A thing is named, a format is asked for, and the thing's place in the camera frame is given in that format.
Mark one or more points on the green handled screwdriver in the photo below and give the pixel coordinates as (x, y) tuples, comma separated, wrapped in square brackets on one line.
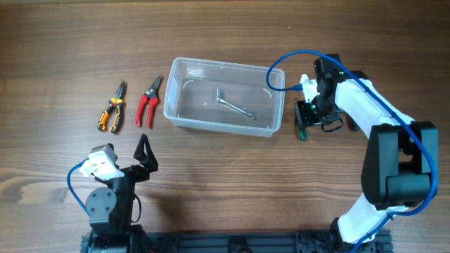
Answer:
[(302, 134)]

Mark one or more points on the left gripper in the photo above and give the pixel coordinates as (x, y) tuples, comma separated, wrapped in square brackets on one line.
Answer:
[(147, 160)]

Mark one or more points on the red handled cutters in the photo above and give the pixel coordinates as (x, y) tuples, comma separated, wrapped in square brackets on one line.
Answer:
[(150, 98)]

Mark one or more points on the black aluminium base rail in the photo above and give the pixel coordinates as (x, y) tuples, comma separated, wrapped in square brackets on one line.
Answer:
[(300, 241)]

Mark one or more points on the orange black long-nose pliers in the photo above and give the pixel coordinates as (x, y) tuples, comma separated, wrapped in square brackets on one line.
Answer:
[(115, 105)]

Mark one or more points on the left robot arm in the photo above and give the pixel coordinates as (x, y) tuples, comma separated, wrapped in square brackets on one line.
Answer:
[(110, 207)]

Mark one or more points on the clear plastic container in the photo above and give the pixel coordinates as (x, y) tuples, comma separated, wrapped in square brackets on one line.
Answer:
[(190, 97)]

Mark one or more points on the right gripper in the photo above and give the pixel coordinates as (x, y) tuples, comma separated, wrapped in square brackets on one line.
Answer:
[(304, 119)]

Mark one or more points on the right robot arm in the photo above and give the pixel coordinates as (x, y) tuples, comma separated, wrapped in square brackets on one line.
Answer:
[(399, 176)]

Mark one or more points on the black red handled screwdriver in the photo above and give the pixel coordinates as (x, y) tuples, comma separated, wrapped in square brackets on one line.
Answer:
[(352, 124)]

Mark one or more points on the silver socket wrench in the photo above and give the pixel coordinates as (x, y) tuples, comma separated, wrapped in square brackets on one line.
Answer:
[(223, 102)]

